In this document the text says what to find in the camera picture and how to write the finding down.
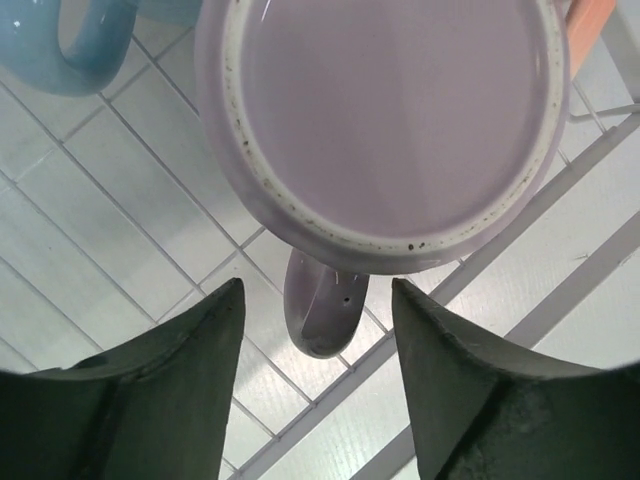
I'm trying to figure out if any pink mug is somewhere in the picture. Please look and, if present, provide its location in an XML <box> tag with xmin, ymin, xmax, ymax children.
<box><xmin>565</xmin><ymin>0</ymin><xmax>617</xmax><ymax>79</ymax></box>

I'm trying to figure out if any white wire dish rack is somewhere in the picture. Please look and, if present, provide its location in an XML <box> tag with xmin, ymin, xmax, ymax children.
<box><xmin>1</xmin><ymin>1</ymin><xmax>639</xmax><ymax>479</ymax></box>

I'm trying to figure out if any lilac mug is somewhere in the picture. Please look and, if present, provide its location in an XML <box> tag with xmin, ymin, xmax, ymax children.
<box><xmin>195</xmin><ymin>1</ymin><xmax>570</xmax><ymax>359</ymax></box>

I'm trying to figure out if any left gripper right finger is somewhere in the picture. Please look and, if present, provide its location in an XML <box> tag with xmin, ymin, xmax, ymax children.
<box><xmin>392</xmin><ymin>279</ymin><xmax>639</xmax><ymax>479</ymax></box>

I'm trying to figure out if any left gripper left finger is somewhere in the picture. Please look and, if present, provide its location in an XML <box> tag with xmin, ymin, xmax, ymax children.
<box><xmin>1</xmin><ymin>278</ymin><xmax>246</xmax><ymax>479</ymax></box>

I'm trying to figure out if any light blue mug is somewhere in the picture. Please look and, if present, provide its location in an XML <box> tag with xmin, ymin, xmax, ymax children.
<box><xmin>0</xmin><ymin>0</ymin><xmax>144</xmax><ymax>99</ymax></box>

